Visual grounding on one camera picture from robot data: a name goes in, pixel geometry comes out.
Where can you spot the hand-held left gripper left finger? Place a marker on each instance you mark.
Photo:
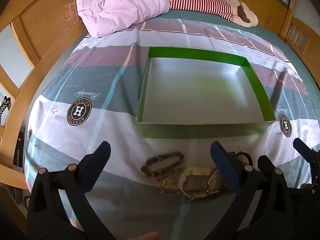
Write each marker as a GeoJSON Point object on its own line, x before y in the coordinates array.
{"type": "Point", "coordinates": [93, 172]}

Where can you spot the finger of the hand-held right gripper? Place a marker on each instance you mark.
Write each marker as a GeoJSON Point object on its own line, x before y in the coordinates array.
{"type": "Point", "coordinates": [306, 150]}
{"type": "Point", "coordinates": [265, 162]}

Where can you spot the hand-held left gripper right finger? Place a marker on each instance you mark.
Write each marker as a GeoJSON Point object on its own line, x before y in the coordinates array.
{"type": "Point", "coordinates": [226, 172]}

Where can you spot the black watch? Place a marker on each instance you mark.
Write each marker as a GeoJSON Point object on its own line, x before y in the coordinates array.
{"type": "Point", "coordinates": [246, 154]}

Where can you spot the cream white watch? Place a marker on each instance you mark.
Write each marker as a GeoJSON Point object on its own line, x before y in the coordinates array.
{"type": "Point", "coordinates": [197, 170]}

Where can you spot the green cardboard box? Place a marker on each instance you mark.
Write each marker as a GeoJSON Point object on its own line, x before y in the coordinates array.
{"type": "Point", "coordinates": [195, 92]}

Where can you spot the person's right hand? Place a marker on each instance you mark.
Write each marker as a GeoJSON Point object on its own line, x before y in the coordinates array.
{"type": "Point", "coordinates": [306, 186]}

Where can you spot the person's left hand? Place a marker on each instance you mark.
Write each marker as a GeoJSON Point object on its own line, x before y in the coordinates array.
{"type": "Point", "coordinates": [150, 237]}

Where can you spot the silver bangle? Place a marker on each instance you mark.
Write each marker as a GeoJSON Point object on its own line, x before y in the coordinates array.
{"type": "Point", "coordinates": [209, 183]}

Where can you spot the plaid printed bedsheet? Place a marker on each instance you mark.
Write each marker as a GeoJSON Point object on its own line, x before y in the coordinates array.
{"type": "Point", "coordinates": [75, 140]}

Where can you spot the wooden footboard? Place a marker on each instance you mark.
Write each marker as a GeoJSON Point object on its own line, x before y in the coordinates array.
{"type": "Point", "coordinates": [310, 25]}

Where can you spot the wooden headboard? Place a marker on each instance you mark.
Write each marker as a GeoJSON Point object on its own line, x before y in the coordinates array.
{"type": "Point", "coordinates": [37, 17]}

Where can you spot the pink pillow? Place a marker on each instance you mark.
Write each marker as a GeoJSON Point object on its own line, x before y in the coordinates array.
{"type": "Point", "coordinates": [120, 7]}

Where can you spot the red striped plush toy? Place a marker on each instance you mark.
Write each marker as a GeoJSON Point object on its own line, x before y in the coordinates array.
{"type": "Point", "coordinates": [200, 2]}

